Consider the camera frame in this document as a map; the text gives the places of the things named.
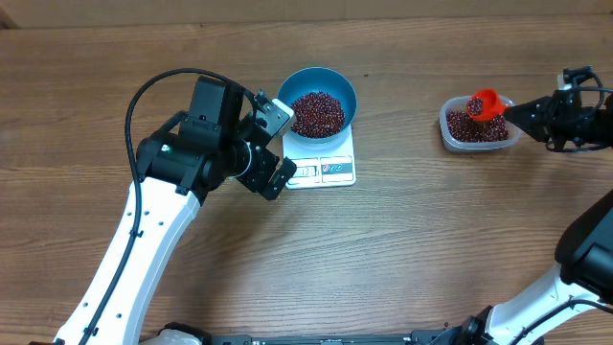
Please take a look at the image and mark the red measuring scoop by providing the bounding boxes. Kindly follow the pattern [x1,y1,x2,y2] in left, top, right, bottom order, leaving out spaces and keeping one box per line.
[465,89,508,122]

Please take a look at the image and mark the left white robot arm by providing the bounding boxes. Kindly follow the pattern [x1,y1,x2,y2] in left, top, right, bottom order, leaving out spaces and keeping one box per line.
[53,105,296,344]

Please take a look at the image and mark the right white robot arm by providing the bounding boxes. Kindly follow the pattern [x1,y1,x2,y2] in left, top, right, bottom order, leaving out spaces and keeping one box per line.
[453,87,612,345]

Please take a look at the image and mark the white digital kitchen scale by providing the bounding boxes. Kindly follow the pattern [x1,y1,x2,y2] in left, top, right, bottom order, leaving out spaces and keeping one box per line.
[283,126,357,190]

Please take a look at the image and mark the teal plastic bowl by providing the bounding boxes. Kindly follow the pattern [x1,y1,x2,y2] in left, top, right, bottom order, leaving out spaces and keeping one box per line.
[278,67,358,132]

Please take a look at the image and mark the red adzuki beans in container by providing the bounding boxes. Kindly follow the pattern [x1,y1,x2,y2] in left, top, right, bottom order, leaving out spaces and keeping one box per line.
[445,110,510,143]

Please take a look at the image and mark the clear plastic food container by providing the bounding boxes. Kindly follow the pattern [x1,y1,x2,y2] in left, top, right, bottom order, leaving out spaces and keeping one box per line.
[439,96,522,153]

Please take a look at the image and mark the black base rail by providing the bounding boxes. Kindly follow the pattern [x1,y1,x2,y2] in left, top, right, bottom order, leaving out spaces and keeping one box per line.
[139,322,494,345]

